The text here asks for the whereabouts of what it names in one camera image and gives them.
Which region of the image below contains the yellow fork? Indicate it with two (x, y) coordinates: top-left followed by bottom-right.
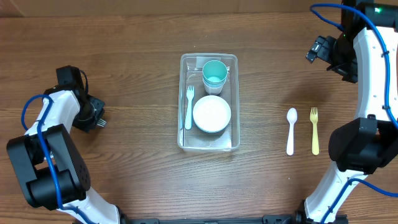
(310, 107), (320, 155)

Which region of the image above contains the white spoon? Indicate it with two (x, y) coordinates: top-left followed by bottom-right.
(286, 108), (298, 156)

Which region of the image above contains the pale blue fork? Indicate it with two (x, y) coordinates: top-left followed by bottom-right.
(185, 85), (195, 129)
(97, 118), (106, 128)

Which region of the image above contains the light blue bowl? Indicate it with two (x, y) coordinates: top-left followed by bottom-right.
(198, 127), (226, 133)

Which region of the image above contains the white bowl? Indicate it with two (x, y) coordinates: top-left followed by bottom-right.
(193, 95), (231, 129)

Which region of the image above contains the pink cup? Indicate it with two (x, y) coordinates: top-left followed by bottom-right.
(205, 86), (223, 95)

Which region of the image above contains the blue cup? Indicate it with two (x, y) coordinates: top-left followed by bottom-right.
(203, 79), (226, 88)

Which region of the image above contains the green cup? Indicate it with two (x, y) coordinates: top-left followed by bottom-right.
(202, 60), (228, 85)

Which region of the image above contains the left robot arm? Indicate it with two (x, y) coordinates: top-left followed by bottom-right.
(6, 90), (130, 223)

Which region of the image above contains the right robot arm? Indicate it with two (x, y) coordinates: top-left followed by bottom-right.
(295, 0), (397, 223)

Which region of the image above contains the clear plastic container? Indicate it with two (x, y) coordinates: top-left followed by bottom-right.
(177, 53), (240, 152)

